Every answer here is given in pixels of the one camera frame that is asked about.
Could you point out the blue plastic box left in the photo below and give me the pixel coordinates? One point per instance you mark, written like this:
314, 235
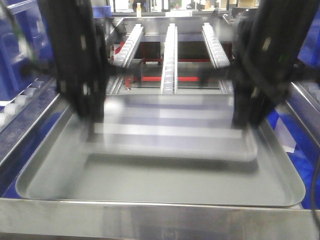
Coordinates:
12, 58

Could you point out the middle white roller rail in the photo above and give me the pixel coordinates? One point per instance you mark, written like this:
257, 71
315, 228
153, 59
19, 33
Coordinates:
169, 75

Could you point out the small silver metal tray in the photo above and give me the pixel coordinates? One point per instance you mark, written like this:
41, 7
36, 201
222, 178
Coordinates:
183, 126

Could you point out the white paper label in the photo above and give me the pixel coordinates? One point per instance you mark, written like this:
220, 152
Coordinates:
284, 136

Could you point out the red metal cart frame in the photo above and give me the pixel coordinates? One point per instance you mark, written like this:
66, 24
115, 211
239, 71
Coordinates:
190, 73

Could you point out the blue plastic box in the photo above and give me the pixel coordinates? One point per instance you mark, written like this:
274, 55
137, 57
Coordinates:
12, 58
310, 51

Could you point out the orange capped bottle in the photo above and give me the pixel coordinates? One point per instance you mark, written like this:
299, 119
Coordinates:
138, 10

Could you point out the large grey serving tray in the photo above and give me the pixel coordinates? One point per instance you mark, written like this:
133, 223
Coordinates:
63, 168

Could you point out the distant blue crate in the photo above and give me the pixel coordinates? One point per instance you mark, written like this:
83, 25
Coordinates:
102, 11

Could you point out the blue bin below right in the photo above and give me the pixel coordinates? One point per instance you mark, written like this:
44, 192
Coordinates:
305, 154

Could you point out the far left roller rail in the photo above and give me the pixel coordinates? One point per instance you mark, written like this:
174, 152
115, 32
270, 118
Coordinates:
10, 109

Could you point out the stainless steel front bar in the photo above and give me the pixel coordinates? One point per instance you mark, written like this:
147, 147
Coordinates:
26, 219

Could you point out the blue plastic box right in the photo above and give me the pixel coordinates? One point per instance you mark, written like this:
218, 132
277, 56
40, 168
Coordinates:
310, 51

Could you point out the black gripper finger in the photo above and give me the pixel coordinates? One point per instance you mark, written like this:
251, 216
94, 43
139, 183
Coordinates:
267, 46
81, 76

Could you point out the right white roller rail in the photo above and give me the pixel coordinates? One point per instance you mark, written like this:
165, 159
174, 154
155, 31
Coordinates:
214, 48

